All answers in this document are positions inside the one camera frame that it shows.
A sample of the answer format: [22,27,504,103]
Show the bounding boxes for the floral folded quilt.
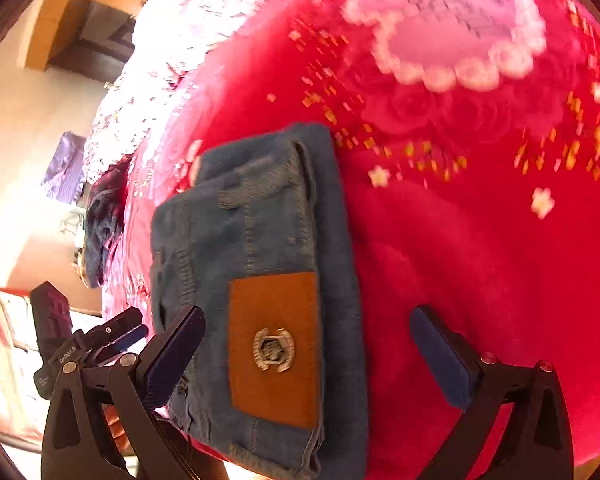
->
[83,0,268,183]

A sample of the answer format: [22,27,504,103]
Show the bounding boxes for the dark garment on bed edge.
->
[82,155,132,288]

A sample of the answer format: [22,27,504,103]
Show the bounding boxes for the red rose bed blanket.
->
[105,0,600,479]

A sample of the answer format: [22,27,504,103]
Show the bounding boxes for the purple cloth cover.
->
[41,131,86,205]

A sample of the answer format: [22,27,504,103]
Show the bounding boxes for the blue denim jeans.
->
[150,124,368,479]

